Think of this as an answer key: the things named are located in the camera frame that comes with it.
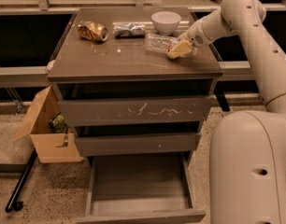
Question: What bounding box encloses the black metal floor bar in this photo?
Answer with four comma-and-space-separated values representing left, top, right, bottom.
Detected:
5, 149, 37, 213

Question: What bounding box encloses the grey middle drawer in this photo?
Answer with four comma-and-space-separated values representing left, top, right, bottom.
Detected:
75, 133, 200, 156

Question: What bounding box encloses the green snack bag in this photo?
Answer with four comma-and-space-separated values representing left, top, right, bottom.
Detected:
50, 113, 68, 133

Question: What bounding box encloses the open cardboard box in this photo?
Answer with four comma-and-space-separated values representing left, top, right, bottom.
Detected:
15, 86, 82, 163

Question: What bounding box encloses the grey top drawer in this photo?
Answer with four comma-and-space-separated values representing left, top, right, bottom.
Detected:
59, 96, 212, 127

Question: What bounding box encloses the clear plastic water bottle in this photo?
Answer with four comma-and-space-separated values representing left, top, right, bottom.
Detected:
144, 33, 199, 58

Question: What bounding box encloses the grey metal railing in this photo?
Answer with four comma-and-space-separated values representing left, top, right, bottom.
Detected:
0, 59, 254, 88

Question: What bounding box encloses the grey open bottom drawer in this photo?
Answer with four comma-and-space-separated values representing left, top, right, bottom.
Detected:
77, 153, 206, 224

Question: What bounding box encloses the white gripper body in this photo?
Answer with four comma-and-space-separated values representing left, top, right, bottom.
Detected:
179, 21, 212, 51

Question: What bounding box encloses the crushed gold soda can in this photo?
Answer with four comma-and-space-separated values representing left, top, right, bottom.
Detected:
78, 21, 108, 42

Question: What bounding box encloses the crumpled silver blue snack bag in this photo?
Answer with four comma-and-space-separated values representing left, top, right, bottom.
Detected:
113, 22, 145, 37

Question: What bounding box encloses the grey drawer cabinet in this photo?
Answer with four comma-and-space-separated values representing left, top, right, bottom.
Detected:
47, 7, 224, 224

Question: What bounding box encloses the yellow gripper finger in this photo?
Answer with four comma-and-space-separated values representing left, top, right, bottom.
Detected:
167, 40, 193, 59

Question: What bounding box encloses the white bowl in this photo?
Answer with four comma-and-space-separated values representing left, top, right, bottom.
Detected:
151, 11, 181, 35

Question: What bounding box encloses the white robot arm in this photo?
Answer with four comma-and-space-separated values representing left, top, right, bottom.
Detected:
180, 0, 286, 224

